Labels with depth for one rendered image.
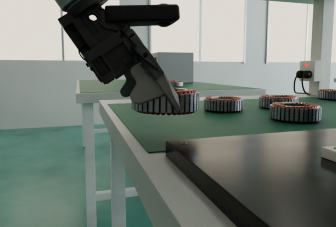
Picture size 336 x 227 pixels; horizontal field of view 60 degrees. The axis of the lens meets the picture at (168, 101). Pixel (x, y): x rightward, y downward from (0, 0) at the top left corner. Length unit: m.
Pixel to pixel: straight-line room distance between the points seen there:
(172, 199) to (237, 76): 5.14
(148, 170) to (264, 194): 0.16
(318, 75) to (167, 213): 1.20
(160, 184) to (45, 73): 4.41
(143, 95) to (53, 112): 4.32
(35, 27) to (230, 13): 3.15
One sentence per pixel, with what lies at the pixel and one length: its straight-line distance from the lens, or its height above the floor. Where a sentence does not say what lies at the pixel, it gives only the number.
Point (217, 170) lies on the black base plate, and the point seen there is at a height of 0.77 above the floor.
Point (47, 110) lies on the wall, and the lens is 4.72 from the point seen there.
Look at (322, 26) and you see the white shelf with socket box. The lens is 1.45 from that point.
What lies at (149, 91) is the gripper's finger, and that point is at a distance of 0.41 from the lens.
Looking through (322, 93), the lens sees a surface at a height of 0.77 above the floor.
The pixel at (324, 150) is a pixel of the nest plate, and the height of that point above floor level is 0.78.
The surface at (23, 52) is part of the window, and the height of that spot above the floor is 1.11.
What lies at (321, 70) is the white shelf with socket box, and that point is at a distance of 1.42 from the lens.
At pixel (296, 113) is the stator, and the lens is 0.69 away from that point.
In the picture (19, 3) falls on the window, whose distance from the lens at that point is 4.81.
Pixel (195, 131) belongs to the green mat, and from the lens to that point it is 0.56.
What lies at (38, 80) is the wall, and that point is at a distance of 4.69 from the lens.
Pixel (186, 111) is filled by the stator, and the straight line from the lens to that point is 0.44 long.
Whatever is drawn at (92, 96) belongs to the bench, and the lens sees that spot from 1.52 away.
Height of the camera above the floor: 0.87
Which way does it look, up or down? 6 degrees down
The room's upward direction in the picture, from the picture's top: straight up
